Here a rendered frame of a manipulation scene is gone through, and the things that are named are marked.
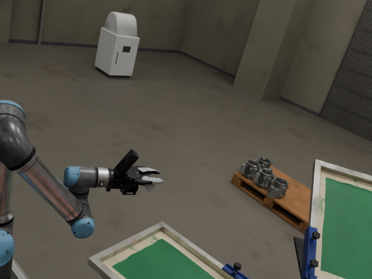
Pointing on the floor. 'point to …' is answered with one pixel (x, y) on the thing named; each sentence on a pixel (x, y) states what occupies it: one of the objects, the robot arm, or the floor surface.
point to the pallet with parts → (275, 190)
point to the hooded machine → (117, 46)
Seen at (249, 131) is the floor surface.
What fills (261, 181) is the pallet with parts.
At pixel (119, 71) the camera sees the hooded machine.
